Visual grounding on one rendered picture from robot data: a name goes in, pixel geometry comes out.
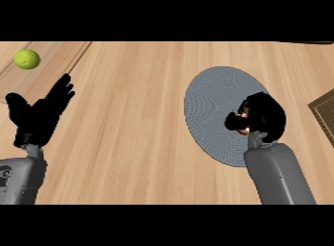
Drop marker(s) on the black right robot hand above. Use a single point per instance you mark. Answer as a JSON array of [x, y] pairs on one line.
[[268, 115]]

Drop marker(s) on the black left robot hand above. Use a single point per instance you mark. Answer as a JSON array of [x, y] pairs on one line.
[[41, 115]]

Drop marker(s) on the red and white cupcake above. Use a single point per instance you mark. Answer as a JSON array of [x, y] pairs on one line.
[[243, 125]]

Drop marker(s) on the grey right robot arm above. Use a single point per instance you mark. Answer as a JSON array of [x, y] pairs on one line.
[[279, 174]]

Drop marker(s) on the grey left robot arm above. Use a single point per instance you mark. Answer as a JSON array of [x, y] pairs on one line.
[[15, 179]]

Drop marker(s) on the round grey woven placemat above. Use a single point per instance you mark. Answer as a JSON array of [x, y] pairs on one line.
[[212, 112]]

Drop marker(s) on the pale wooden cutting board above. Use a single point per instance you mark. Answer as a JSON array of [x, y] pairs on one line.
[[37, 68]]

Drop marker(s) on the green lime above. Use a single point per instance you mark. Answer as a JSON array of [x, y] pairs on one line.
[[27, 59]]

